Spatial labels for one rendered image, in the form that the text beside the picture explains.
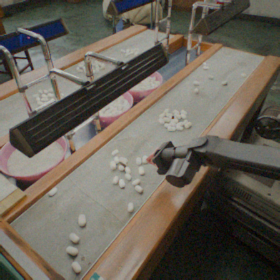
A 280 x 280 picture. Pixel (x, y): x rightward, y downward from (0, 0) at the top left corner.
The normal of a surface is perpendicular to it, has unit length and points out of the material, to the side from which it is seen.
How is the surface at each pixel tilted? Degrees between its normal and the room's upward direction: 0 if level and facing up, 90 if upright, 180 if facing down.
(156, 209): 0
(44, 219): 0
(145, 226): 0
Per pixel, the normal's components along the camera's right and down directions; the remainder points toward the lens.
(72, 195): -0.01, -0.74
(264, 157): -0.67, -0.64
